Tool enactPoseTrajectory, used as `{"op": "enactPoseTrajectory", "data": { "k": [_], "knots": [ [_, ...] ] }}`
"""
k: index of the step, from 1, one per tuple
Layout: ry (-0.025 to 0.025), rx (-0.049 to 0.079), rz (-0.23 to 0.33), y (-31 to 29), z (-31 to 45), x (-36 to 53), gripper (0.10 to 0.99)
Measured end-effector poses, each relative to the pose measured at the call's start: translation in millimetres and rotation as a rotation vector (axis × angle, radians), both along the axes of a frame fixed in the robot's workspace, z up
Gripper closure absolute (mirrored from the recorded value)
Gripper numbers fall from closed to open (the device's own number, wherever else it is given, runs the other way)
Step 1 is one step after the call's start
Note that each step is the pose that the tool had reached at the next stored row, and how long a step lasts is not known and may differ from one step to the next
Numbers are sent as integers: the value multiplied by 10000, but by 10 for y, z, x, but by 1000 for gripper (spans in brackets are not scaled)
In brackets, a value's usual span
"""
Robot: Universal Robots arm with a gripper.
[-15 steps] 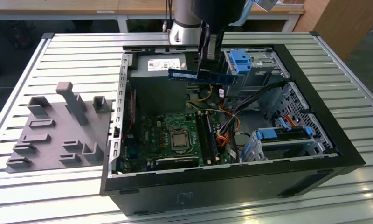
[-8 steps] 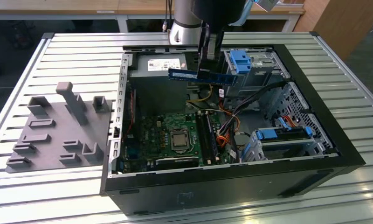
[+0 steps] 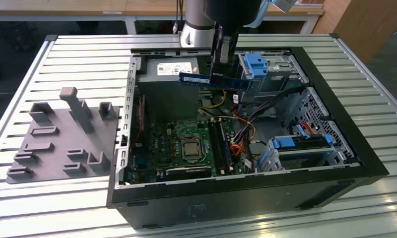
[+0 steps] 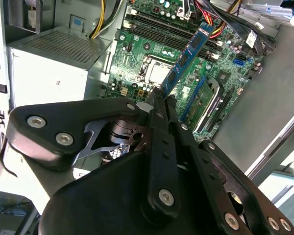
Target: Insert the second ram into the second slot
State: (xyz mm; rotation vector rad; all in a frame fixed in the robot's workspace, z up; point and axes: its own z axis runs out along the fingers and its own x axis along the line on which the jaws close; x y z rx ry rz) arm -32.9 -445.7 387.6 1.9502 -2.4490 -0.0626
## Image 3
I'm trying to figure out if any blue disk carrier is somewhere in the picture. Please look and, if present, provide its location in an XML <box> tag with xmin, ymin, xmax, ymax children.
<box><xmin>273</xmin><ymin>135</ymin><xmax>335</xmax><ymax>151</ymax></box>

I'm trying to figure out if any metal disk bay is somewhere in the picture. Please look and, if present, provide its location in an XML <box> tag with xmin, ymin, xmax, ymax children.
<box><xmin>255</xmin><ymin>133</ymin><xmax>363</xmax><ymax>172</ymax></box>

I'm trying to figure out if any black cable bundle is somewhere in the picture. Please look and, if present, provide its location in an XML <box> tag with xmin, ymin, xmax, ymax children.
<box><xmin>237</xmin><ymin>86</ymin><xmax>305</xmax><ymax>120</ymax></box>

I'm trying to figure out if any blue RAM stick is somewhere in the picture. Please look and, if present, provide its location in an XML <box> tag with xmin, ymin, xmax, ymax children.
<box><xmin>179</xmin><ymin>72</ymin><xmax>255</xmax><ymax>92</ymax></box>

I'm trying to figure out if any metal drive cage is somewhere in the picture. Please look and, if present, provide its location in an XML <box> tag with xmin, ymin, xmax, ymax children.
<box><xmin>236</xmin><ymin>53</ymin><xmax>311</xmax><ymax>104</ymax></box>

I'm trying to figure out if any grey parts rack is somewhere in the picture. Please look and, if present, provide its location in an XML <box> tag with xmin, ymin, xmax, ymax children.
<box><xmin>5</xmin><ymin>86</ymin><xmax>120</xmax><ymax>184</ymax></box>

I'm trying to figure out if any wooden desk white frame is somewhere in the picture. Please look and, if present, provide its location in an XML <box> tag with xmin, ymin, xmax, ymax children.
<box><xmin>0</xmin><ymin>0</ymin><xmax>325</xmax><ymax>35</ymax></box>

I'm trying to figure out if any grey power supply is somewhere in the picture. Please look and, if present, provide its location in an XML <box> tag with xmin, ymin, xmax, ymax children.
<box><xmin>137</xmin><ymin>58</ymin><xmax>201</xmax><ymax>122</ymax></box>

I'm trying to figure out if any black PC case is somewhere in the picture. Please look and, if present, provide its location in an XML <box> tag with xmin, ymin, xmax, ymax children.
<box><xmin>105</xmin><ymin>46</ymin><xmax>391</xmax><ymax>230</ymax></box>

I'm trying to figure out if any blue drive bay latch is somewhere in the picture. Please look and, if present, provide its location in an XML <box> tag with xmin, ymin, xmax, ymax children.
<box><xmin>244</xmin><ymin>53</ymin><xmax>269</xmax><ymax>79</ymax></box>

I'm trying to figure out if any orange wire bundle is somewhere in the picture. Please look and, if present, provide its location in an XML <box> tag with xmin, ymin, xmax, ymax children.
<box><xmin>231</xmin><ymin>144</ymin><xmax>249</xmax><ymax>157</ymax></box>

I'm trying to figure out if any metal CPU socket cover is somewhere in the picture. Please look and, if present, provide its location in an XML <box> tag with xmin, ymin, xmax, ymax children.
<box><xmin>180</xmin><ymin>137</ymin><xmax>205</xmax><ymax>164</ymax></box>

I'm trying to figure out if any red wire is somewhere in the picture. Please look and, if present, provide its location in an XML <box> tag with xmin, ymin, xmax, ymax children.
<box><xmin>135</xmin><ymin>98</ymin><xmax>145</xmax><ymax>147</ymax></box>

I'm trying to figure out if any silver CPU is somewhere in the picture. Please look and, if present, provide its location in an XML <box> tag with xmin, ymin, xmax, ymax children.
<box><xmin>184</xmin><ymin>144</ymin><xmax>201</xmax><ymax>158</ymax></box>

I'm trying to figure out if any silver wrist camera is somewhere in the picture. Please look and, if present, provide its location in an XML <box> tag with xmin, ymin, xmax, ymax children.
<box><xmin>273</xmin><ymin>0</ymin><xmax>301</xmax><ymax>13</ymax></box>

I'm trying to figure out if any wooden cabinet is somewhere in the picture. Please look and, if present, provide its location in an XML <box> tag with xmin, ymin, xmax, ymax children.
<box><xmin>312</xmin><ymin>0</ymin><xmax>397</xmax><ymax>64</ymax></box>

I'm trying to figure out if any yellow wire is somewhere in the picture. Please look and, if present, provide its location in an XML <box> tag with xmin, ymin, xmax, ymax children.
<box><xmin>199</xmin><ymin>89</ymin><xmax>228</xmax><ymax>110</ymax></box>

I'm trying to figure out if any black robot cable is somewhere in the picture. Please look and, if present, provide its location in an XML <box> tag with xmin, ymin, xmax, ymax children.
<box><xmin>172</xmin><ymin>0</ymin><xmax>183</xmax><ymax>35</ymax></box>

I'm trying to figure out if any black expansion card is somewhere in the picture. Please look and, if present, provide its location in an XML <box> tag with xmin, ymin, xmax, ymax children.
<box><xmin>164</xmin><ymin>165</ymin><xmax>213</xmax><ymax>178</ymax></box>

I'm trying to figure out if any green motherboard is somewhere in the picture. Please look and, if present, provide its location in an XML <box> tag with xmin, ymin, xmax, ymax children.
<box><xmin>128</xmin><ymin>116</ymin><xmax>252</xmax><ymax>184</ymax></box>

